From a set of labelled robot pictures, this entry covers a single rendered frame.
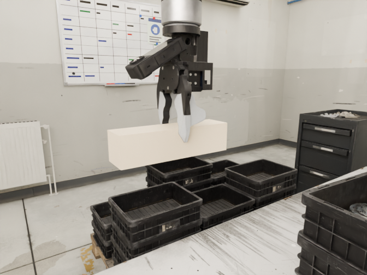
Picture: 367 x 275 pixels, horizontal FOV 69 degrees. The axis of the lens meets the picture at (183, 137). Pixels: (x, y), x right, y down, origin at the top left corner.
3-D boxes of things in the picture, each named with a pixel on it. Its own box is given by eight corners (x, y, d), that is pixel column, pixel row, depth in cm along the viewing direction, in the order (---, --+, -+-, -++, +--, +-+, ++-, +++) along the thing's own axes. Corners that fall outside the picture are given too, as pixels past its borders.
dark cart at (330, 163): (341, 235, 206) (357, 120, 186) (289, 211, 242) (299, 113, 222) (375, 214, 238) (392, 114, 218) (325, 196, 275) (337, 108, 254)
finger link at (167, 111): (184, 133, 59) (191, 94, 55) (161, 136, 56) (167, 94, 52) (177, 127, 62) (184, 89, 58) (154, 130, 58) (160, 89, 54)
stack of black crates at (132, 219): (134, 311, 123) (129, 223, 113) (112, 272, 148) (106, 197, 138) (202, 276, 145) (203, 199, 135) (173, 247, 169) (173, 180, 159)
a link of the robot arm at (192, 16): (175, -6, 44) (152, 5, 51) (175, 24, 45) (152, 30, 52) (210, 1, 48) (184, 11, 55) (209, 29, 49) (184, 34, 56)
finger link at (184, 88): (195, 113, 48) (188, 65, 48) (188, 114, 47) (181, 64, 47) (181, 117, 52) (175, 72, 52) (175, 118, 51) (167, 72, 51)
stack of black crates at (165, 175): (165, 239, 178) (164, 175, 168) (146, 219, 202) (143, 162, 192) (212, 221, 199) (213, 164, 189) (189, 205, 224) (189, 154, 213)
